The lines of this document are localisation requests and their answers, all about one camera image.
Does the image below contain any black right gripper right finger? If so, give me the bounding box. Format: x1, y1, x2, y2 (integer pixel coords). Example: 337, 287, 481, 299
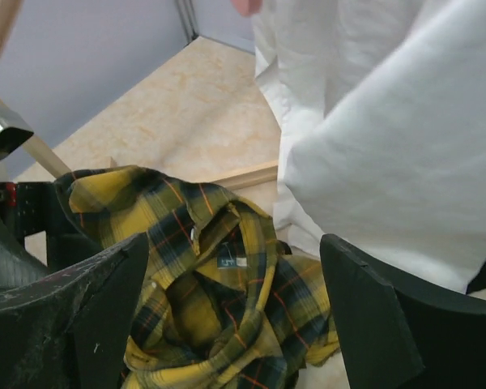
320, 234, 486, 388

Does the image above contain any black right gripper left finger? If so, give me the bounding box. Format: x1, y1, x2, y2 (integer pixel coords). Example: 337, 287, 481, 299
0, 233, 148, 388

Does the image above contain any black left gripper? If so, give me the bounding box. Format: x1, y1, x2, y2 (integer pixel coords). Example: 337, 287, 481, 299
0, 182, 100, 293

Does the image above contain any yellow black plaid shirt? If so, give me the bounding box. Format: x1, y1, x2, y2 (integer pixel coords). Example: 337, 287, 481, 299
58, 165, 339, 388

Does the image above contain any white collared shirt on rack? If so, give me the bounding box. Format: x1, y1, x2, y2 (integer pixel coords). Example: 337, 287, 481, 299
253, 0, 486, 293

